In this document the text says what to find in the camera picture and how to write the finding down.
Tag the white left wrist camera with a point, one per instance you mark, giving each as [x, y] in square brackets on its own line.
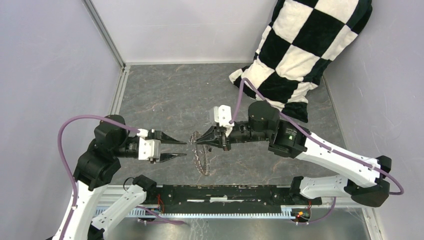
[148, 146]

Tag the aluminium corner post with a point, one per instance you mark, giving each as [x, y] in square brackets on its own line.
[101, 27]

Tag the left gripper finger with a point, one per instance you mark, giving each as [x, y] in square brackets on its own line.
[166, 139]
[164, 157]

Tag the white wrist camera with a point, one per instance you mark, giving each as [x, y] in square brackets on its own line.
[148, 146]
[221, 116]

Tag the aluminium frame rail front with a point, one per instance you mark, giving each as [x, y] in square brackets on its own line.
[274, 195]

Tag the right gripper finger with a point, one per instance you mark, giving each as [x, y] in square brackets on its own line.
[213, 143]
[210, 134]

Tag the metal disc with key rings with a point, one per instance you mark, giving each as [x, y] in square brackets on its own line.
[200, 158]

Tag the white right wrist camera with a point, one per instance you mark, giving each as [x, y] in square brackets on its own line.
[221, 116]

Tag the white slotted cable duct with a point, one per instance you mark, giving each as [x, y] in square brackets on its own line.
[285, 213]

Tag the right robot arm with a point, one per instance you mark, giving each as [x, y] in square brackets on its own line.
[357, 177]

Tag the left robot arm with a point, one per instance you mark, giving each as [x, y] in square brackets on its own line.
[95, 168]

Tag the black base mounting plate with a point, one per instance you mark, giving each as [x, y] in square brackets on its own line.
[205, 207]

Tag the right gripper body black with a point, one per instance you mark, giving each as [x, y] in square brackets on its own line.
[219, 133]

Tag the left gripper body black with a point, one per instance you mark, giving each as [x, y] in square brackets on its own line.
[130, 145]

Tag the black and white checkered pillow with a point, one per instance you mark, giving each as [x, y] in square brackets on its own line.
[301, 40]

